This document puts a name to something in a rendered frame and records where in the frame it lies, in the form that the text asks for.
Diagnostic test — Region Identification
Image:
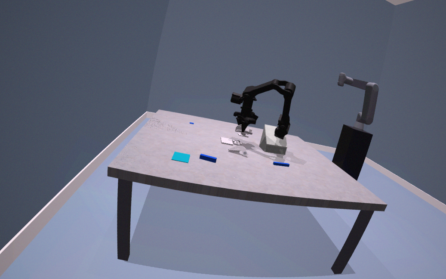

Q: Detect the teal flat rectangular plate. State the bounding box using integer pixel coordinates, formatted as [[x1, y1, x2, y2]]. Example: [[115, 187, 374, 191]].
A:
[[172, 152, 190, 163]]

